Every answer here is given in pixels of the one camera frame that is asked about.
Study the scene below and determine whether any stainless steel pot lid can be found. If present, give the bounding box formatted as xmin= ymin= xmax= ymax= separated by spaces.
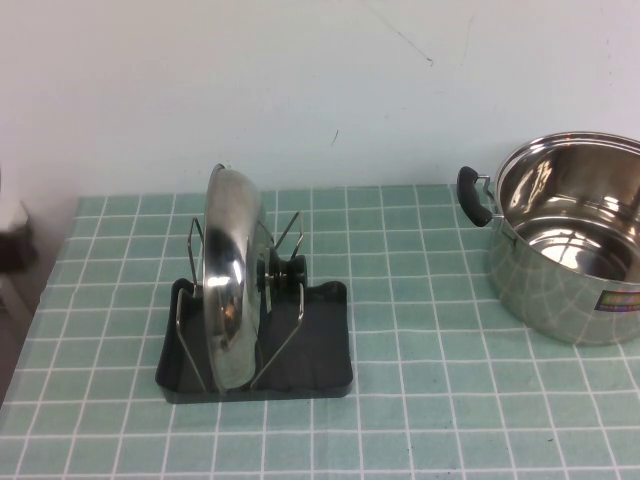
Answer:
xmin=201 ymin=163 xmax=309 ymax=392

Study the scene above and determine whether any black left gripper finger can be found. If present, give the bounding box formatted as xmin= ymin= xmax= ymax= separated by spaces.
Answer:
xmin=0 ymin=220 xmax=40 ymax=275

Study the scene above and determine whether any green checked tablecloth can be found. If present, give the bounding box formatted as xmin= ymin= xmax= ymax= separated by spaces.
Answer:
xmin=0 ymin=184 xmax=640 ymax=480

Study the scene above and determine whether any stainless steel pot, black handle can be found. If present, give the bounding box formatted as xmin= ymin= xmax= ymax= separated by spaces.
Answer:
xmin=456 ymin=131 xmax=640 ymax=347

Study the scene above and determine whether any white grey cabinet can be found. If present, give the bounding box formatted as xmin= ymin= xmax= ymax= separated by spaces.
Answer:
xmin=0 ymin=199 xmax=42 ymax=401

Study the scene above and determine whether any black tray wire lid rack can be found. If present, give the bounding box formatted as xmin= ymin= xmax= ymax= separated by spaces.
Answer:
xmin=153 ymin=209 xmax=357 ymax=404

